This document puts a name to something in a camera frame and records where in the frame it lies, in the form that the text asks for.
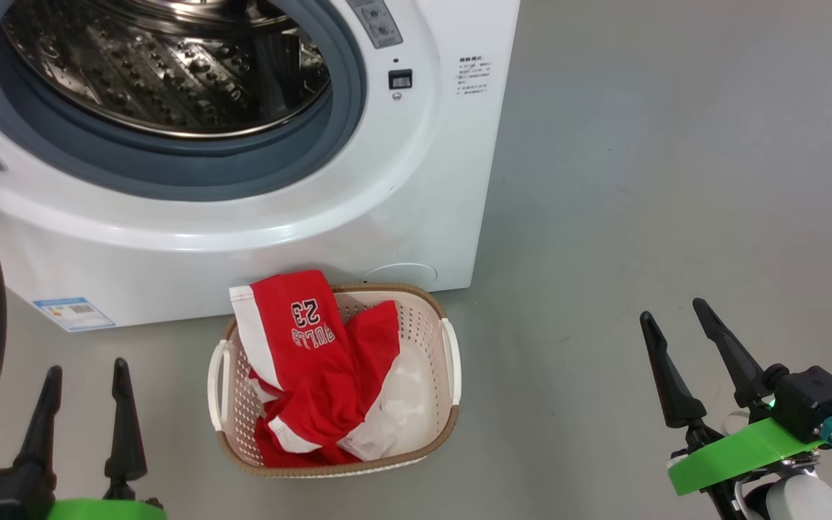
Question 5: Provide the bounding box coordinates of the stainless steel washer drum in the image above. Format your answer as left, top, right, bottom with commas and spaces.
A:
1, 0, 332, 138

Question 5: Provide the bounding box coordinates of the cream perforated laundry basket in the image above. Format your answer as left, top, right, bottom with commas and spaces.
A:
207, 283, 462, 479

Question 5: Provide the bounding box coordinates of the round white filter cover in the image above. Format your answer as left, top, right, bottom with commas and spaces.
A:
362, 262, 438, 286

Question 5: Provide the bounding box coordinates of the red and white jersey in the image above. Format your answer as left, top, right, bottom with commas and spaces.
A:
229, 270, 406, 468

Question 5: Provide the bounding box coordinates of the grey rubber door gasket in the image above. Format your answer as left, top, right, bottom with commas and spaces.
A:
0, 0, 368, 203

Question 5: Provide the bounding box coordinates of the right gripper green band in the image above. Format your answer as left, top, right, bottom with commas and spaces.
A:
640, 298, 825, 520

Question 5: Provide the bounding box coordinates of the white front-load washing machine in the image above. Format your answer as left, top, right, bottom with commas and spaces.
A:
0, 0, 521, 333

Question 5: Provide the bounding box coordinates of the blue energy label sticker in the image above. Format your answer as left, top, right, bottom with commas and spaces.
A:
33, 297, 116, 333

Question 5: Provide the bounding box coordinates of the grey washer control panel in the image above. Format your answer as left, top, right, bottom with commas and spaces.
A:
347, 0, 404, 50

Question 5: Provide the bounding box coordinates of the printed text warning sticker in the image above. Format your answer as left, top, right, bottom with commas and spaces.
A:
457, 54, 493, 96

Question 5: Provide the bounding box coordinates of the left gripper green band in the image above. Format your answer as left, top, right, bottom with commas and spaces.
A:
14, 357, 168, 520

